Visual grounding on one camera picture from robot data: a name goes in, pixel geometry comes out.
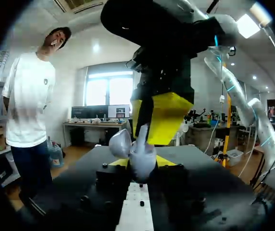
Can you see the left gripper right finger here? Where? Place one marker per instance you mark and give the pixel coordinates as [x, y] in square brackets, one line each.
[171, 174]

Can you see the pale grey earbud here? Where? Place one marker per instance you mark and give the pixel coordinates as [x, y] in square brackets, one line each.
[142, 137]

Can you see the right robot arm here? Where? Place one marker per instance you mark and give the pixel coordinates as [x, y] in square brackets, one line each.
[265, 125]

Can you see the white plate with black pegs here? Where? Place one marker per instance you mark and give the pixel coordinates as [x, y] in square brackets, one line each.
[135, 211]

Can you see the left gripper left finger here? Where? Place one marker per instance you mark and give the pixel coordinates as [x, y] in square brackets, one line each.
[111, 175]

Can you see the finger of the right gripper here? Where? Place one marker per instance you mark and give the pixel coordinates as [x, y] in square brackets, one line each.
[171, 118]
[136, 113]

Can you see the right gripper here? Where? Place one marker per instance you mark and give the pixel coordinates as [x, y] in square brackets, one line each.
[156, 29]

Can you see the person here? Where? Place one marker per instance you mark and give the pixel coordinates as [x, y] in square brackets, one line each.
[29, 101]

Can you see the pale grey earbud case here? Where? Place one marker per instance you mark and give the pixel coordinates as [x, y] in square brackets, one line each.
[142, 163]

